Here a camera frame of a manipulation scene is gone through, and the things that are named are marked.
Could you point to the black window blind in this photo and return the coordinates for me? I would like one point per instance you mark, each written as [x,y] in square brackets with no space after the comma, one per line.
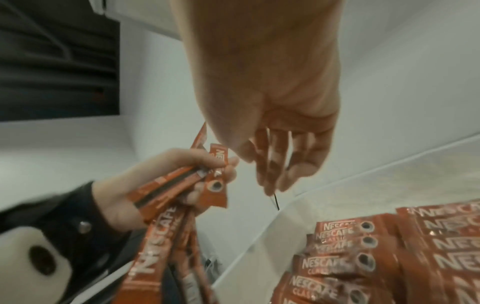
[56,59]

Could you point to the black left wristband with markers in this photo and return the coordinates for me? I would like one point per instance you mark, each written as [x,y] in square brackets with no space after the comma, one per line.
[75,231]

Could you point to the person's right hand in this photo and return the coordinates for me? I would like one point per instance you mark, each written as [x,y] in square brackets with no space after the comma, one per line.
[262,59]

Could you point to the pile of red Nescafe sachets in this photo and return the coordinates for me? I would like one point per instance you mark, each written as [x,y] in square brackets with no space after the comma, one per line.
[412,252]

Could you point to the person's left hand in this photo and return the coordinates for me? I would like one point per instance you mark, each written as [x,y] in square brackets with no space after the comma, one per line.
[150,181]

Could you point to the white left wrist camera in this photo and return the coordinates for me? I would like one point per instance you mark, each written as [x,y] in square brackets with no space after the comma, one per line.
[26,261]

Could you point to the white plastic tray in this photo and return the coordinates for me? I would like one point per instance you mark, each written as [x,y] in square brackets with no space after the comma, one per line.
[337,193]

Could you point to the bunch of Nescafe sachets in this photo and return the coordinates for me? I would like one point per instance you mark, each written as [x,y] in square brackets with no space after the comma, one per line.
[161,237]

